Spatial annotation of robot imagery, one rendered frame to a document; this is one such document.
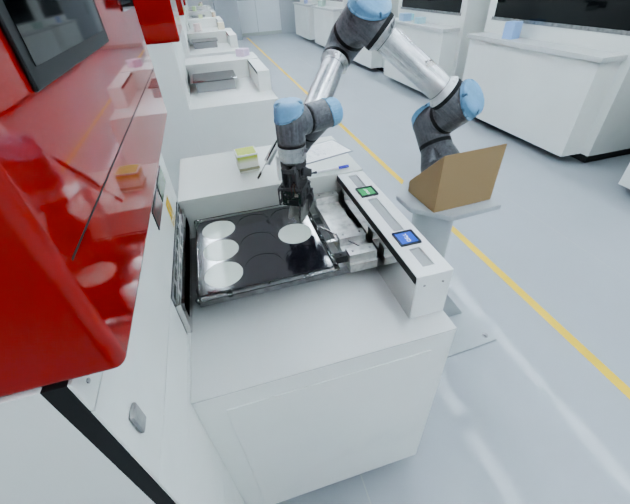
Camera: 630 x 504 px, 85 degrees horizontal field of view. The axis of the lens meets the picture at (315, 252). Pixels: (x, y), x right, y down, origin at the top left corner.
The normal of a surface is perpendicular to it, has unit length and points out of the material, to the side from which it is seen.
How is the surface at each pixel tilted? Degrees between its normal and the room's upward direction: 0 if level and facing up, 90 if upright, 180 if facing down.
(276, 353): 0
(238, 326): 0
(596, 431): 0
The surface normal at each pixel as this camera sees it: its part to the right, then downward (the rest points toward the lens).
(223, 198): 0.28, 0.59
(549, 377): -0.05, -0.78
